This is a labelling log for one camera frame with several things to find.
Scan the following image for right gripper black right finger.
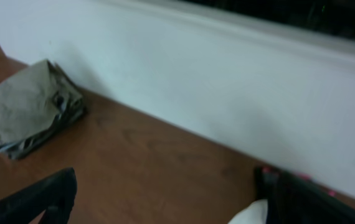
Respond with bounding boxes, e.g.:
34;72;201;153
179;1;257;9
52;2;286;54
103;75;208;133
270;172;355;224

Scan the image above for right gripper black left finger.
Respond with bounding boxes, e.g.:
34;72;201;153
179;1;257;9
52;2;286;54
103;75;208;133
0;167;77;224

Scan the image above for olive green shorts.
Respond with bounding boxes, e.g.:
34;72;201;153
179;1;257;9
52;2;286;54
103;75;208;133
0;60;83;148

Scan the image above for black garment with red trim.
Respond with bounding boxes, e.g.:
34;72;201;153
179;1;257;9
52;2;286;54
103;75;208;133
254;166;339;206

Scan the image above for white printed t-shirt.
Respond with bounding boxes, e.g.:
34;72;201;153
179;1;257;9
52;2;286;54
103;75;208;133
228;199;268;224

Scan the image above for grey folded shorts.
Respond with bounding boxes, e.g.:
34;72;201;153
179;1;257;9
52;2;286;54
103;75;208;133
0;106;87;160

